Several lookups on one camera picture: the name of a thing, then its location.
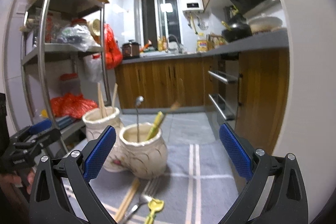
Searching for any yellow plastic scoop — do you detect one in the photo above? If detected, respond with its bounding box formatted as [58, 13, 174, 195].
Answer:
[144, 198, 165, 224]
[145, 111, 165, 141]

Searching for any silver spoon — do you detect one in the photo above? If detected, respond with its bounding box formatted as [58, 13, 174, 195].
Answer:
[135, 96, 144, 143]

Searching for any wooden chopstick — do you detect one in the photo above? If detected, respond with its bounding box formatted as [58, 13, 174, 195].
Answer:
[111, 83, 118, 111]
[97, 83, 107, 118]
[114, 178, 140, 223]

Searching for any grey kitchen countertop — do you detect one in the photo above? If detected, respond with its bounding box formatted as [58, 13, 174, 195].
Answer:
[122, 29, 289, 65]

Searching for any kitchen window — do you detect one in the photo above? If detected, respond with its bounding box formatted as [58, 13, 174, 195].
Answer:
[138, 0, 183, 51]

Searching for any person's left hand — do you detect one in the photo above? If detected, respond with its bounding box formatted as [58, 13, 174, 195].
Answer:
[1, 170, 35, 194]

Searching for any white ceramic double utensil holder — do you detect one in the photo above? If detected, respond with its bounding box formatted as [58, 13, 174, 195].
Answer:
[82, 106, 168, 180]

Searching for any grey striped table cloth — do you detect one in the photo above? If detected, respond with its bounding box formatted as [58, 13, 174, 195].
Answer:
[61, 138, 242, 224]

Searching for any red plastic bag lower shelf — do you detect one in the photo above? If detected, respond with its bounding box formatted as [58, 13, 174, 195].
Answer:
[50, 93, 98, 119]

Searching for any silver fork on cloth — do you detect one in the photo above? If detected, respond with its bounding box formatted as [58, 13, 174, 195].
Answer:
[120, 194, 153, 224]

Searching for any yellow plastic scoop in holder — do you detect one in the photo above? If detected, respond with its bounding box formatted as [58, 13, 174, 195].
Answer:
[145, 111, 165, 141]

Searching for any built-in steel oven drawers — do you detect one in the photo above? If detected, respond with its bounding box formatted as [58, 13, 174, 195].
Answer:
[206, 53, 241, 136]

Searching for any white plastic bag hanging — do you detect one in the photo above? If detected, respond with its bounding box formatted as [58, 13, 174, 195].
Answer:
[83, 53, 103, 83]

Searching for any red plastic bag hanging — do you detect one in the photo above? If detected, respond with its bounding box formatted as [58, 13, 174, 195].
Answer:
[104, 23, 123, 70]

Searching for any stainless steel shelf rack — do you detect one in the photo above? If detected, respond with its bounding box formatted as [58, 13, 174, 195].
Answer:
[19, 0, 113, 154]

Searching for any dark rice cooker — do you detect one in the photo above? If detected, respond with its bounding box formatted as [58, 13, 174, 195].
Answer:
[122, 40, 140, 59]

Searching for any yellow oil bottle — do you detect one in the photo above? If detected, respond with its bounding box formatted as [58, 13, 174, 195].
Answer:
[197, 32, 209, 52]

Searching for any chrome sink faucet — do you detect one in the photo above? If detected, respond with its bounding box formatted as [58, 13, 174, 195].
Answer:
[168, 34, 183, 54]

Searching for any clear plastic bag on shelf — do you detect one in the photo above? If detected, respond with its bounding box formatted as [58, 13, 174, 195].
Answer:
[56, 24, 100, 52]

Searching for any black wok on counter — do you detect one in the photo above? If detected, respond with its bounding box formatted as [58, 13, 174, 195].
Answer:
[222, 13, 252, 43]

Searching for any white ceramic pot on counter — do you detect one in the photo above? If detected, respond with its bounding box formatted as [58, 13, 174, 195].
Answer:
[248, 16, 282, 35]

